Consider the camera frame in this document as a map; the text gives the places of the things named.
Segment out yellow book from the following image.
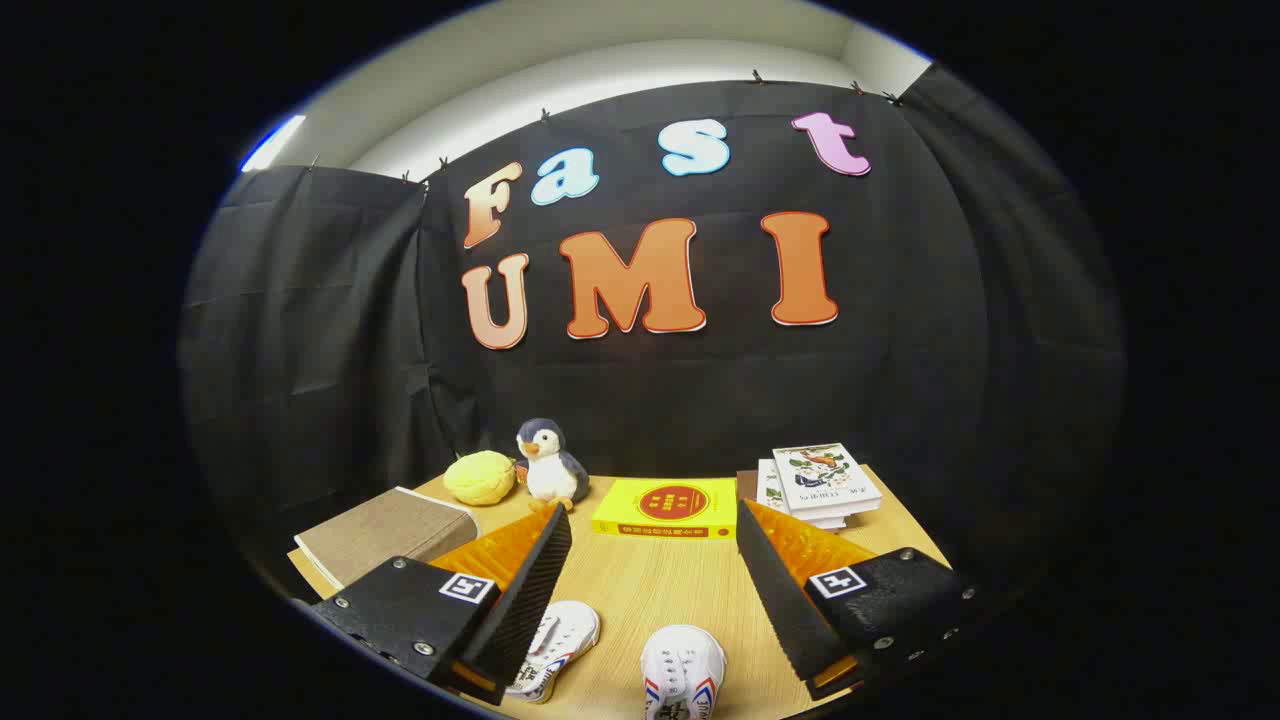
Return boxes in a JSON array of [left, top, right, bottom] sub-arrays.
[[592, 477, 739, 541]]

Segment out white canvas shoe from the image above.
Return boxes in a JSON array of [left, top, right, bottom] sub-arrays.
[[505, 600, 601, 704], [640, 625, 728, 720]]

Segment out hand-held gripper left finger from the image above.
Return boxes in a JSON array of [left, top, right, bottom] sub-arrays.
[[310, 503, 574, 706]]

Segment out beige fabric storage box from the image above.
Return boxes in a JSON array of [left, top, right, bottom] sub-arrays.
[[295, 487, 481, 591]]

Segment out penguin plush toy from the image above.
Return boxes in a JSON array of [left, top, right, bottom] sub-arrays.
[[515, 418, 591, 513]]

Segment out white floral cover book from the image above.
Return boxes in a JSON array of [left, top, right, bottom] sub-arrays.
[[772, 443, 883, 518]]

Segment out yellow round plush toy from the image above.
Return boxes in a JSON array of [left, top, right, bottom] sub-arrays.
[[443, 450, 518, 506]]

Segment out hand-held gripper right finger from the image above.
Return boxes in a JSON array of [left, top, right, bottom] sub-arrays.
[[736, 498, 986, 701]]

